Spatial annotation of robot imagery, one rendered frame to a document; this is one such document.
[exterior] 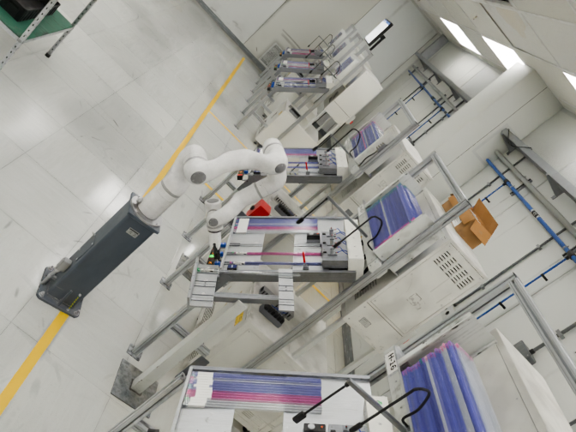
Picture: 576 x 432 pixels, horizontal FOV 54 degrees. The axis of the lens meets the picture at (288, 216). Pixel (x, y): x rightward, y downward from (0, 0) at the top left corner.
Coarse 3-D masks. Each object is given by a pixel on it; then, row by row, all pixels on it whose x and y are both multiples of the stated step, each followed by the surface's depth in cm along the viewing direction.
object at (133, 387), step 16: (240, 304) 270; (208, 320) 279; (224, 320) 274; (192, 336) 281; (208, 336) 279; (176, 352) 283; (128, 368) 302; (160, 368) 288; (128, 384) 294; (144, 384) 293; (128, 400) 287; (144, 400) 296
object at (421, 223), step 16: (400, 176) 330; (448, 176) 301; (384, 192) 333; (416, 192) 335; (368, 224) 316; (416, 224) 277; (432, 224) 276; (400, 240) 281; (432, 240) 280; (384, 256) 285; (272, 304) 338; (272, 320) 323; (288, 320) 342; (128, 352) 310; (208, 352) 312
